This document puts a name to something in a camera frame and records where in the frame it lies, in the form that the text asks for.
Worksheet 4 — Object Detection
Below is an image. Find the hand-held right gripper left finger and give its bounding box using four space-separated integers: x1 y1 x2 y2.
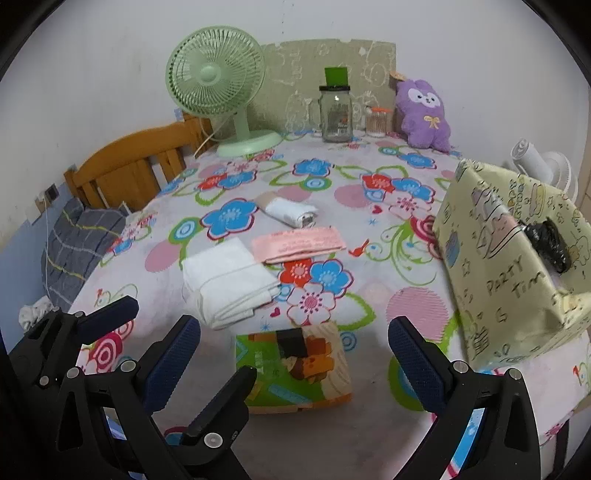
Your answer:
46 315 202 480

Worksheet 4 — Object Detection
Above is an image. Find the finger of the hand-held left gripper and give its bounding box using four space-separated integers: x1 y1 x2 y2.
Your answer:
9 295 140 393
166 366 258 480

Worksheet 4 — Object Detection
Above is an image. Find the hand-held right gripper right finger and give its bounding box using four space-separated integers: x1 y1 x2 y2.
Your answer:
387 316 542 480

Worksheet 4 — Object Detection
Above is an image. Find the green and orange packet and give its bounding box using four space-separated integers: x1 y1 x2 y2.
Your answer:
235 322 352 415

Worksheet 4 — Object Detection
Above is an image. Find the yellow cartoon print box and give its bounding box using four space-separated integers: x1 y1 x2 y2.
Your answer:
433 158 591 372

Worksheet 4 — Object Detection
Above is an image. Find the black soft bundle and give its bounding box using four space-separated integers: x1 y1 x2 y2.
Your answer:
519 219 573 274

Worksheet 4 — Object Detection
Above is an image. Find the grey plaid cloth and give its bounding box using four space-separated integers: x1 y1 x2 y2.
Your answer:
41 198 130 308

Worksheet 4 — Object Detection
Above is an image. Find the white crumpled cloth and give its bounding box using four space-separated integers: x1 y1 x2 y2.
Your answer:
18 295 55 330

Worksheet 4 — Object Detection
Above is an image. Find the white folded cloth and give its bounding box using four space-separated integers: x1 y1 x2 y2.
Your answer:
182 237 282 329

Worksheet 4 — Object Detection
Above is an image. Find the pink flat packet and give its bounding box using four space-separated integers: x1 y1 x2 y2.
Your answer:
252 226 347 265

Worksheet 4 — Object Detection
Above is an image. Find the white rolled cloth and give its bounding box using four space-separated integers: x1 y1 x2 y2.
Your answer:
255 191 320 229

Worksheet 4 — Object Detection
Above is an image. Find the purple plush bunny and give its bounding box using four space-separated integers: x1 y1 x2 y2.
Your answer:
389 71 453 153

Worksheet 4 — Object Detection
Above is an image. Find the white standing fan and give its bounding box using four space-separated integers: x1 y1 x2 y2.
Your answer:
510 137 580 201

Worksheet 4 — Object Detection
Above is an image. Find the small jar with orange lid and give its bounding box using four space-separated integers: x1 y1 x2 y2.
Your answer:
366 106 392 138

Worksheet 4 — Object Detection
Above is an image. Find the green desk fan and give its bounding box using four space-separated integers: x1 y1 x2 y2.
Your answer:
166 26 283 158

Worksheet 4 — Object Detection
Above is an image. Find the glass jar with green lid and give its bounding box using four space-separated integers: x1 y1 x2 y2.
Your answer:
308 67 354 144

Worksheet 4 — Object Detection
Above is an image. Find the green patterned board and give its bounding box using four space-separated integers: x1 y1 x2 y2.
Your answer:
259 39 397 134

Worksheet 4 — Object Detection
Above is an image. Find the white fan cable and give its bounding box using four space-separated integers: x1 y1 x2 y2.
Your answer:
194 117 225 158

